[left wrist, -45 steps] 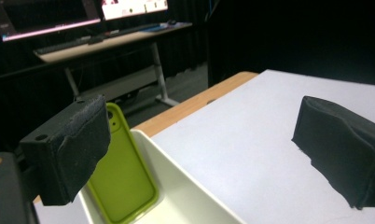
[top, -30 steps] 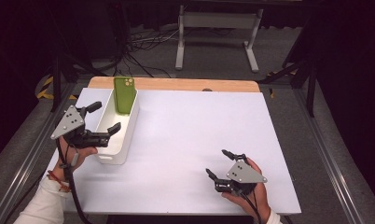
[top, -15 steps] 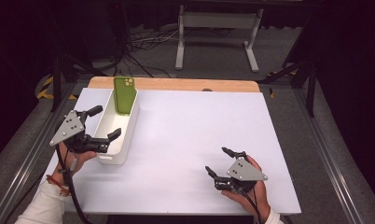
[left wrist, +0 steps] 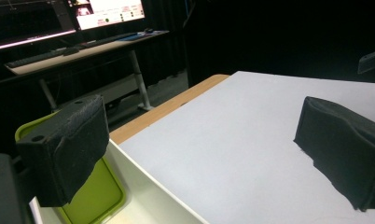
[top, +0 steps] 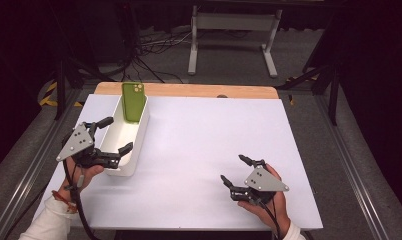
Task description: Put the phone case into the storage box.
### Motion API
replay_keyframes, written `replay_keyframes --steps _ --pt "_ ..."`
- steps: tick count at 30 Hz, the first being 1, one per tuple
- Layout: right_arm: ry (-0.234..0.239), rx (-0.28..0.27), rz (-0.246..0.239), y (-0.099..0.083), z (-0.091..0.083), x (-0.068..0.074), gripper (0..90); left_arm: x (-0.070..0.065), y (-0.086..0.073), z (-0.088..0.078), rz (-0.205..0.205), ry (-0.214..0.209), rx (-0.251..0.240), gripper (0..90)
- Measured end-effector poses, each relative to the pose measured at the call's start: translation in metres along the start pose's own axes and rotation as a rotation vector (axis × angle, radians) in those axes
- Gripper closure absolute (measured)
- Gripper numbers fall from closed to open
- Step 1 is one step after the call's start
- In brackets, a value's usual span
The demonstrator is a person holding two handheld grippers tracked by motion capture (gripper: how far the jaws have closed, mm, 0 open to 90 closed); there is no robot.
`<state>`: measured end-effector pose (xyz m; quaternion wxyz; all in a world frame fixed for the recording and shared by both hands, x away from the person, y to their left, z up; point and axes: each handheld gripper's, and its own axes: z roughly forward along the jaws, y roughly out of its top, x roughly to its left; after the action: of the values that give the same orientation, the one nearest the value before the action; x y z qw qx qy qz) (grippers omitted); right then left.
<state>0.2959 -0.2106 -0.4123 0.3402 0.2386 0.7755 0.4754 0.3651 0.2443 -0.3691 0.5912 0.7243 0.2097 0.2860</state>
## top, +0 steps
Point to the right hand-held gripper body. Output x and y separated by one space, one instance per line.
265 181

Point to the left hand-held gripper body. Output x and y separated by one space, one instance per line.
76 142

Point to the white plastic storage bin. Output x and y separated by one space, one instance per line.
122 133

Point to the green phone case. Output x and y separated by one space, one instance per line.
133 101

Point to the person's right hand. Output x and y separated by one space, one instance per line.
279 206

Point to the person's left hand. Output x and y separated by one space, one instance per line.
89 174

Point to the white board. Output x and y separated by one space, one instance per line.
222 140

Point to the yellow black floor tape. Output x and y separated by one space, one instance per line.
46 99

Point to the black stand legs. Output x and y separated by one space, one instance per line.
333 96
60 86

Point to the wooden table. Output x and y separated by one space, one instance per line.
189 90

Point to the white metal stand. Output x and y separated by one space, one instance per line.
235 22

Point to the aluminium floor rail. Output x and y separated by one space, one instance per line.
25 180
352 166

